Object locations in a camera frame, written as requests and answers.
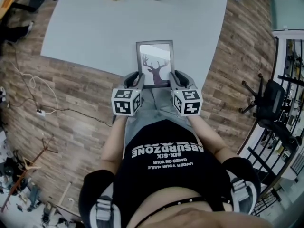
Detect wooden coat stand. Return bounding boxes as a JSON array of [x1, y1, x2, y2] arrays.
[[0, 134, 58, 213]]

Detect light grey table top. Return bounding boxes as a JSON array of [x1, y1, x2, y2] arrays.
[[40, 0, 230, 90]]

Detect grey left shoulder strap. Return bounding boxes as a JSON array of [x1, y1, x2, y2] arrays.
[[95, 183, 119, 228]]

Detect black metal railing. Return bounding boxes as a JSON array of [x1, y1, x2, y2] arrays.
[[247, 36, 304, 216]]

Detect framed deer picture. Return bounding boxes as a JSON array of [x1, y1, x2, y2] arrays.
[[135, 39, 176, 89]]

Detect glass panel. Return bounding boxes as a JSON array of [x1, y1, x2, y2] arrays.
[[270, 0, 304, 32]]

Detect person's left forearm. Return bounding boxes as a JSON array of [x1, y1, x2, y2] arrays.
[[101, 115, 129, 173]]

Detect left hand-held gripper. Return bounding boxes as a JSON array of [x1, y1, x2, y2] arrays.
[[111, 71, 145, 116]]

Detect person's right forearm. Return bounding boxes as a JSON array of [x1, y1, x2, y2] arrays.
[[187, 114, 228, 163]]

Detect person's black printed t-shirt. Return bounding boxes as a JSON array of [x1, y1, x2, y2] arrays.
[[78, 119, 262, 228]]

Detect white floor cable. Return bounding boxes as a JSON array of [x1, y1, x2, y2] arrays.
[[11, 60, 59, 115]]

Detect person's grey jeans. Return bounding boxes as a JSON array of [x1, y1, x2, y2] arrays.
[[123, 88, 198, 147]]

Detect black studded choker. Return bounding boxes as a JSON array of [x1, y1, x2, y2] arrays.
[[135, 197, 231, 228]]

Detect yellow wooden table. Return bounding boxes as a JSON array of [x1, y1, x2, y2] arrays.
[[0, 0, 23, 21]]

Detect black office chair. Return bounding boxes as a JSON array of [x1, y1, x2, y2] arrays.
[[238, 73, 302, 152]]

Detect black floor cable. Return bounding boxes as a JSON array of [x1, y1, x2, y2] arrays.
[[14, 46, 113, 128]]

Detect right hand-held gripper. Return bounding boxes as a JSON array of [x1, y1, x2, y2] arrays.
[[169, 70, 203, 117]]

